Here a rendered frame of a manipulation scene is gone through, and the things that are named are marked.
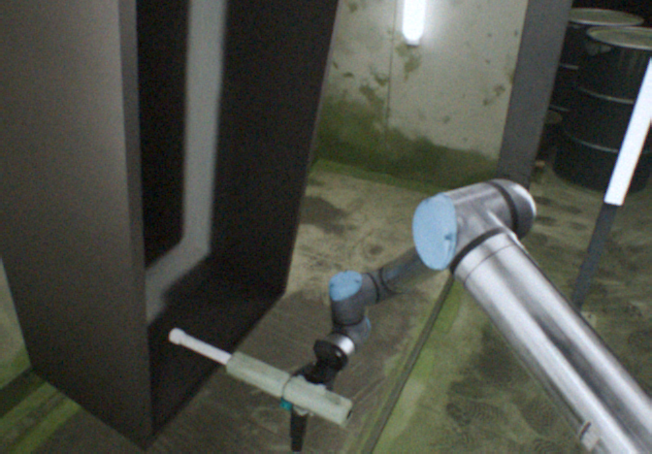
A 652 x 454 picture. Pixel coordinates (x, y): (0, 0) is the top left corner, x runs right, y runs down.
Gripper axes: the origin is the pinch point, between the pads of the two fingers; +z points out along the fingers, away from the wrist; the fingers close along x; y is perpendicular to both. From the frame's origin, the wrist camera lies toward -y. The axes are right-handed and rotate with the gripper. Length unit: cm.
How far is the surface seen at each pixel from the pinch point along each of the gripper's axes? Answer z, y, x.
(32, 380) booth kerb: 0, 47, 98
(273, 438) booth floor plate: -22, 46, 16
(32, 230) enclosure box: 27, -44, 40
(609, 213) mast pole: -112, -23, -63
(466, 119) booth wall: -196, -23, 5
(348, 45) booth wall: -195, -50, 77
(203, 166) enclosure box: -34, -33, 52
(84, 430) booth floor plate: 2, 52, 72
